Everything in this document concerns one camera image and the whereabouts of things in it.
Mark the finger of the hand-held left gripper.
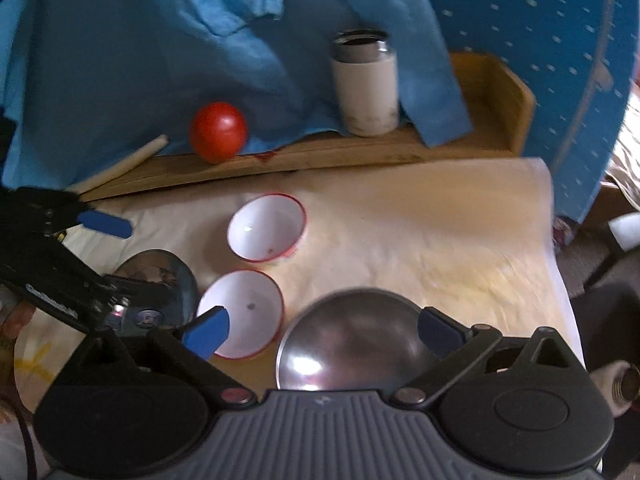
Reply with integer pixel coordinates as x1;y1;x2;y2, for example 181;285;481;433
0;247;133;333
20;187;133;239

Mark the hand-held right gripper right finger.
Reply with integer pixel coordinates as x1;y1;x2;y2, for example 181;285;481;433
390;306;586;408

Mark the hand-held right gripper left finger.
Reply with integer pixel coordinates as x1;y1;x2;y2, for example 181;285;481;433
75;306;258;408

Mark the white red-rimmed bowl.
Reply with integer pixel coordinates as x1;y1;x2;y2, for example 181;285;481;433
196;270;285;360
227;193;307;264

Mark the stainless steel plate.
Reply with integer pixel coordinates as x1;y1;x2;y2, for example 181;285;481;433
114;249;200;338

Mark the stainless steel bowl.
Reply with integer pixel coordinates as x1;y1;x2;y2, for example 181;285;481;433
276;287;441;392

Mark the person's left hand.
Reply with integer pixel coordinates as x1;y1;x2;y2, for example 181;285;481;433
0;300;37;346

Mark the white stick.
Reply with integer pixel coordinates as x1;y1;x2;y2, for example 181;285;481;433
65;135;169;196

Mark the cream table cloth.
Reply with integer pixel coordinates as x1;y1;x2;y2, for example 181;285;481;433
15;157;583;401

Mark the red tomato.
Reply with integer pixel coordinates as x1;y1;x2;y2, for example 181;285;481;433
190;102;249;164

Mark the light blue gown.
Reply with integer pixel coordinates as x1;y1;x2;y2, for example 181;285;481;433
0;0;473;188

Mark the white metal-necked bottle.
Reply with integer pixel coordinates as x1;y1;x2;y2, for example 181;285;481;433
592;362;640;418

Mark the wooden tray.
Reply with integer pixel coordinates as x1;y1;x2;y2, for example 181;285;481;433
75;51;536;201

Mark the white thermos cup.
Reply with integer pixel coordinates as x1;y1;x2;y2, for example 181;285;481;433
331;29;400;137

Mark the blue dotted fabric wardrobe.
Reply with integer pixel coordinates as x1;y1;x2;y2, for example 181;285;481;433
415;0;636;223

